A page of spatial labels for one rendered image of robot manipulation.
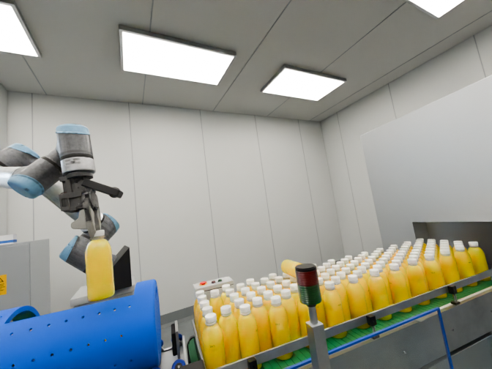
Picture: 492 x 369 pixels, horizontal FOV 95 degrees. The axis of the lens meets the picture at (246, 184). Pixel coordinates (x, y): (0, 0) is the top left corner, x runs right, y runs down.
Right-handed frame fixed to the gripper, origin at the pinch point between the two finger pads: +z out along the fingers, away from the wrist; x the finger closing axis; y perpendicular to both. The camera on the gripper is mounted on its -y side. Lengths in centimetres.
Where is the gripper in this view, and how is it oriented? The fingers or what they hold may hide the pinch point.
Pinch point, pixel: (97, 233)
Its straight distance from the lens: 87.9
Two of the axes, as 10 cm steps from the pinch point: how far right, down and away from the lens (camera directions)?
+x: 2.7, -1.9, -9.4
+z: 2.4, 9.6, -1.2
